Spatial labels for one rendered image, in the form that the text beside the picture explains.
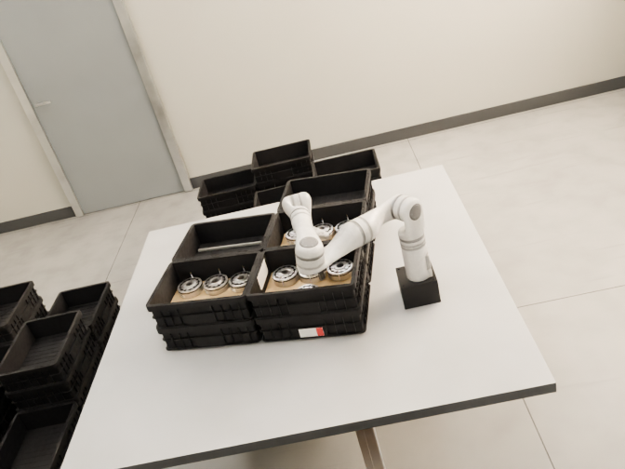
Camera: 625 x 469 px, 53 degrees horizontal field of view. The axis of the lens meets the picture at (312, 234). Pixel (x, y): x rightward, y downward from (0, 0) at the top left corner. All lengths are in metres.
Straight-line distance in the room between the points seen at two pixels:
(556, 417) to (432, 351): 0.88
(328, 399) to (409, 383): 0.27
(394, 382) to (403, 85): 3.57
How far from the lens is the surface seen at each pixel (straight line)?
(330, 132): 5.40
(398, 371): 2.15
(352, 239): 2.04
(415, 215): 2.19
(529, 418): 2.91
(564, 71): 5.69
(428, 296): 2.36
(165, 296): 2.56
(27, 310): 3.71
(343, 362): 2.22
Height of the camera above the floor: 2.18
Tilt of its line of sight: 30 degrees down
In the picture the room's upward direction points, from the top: 15 degrees counter-clockwise
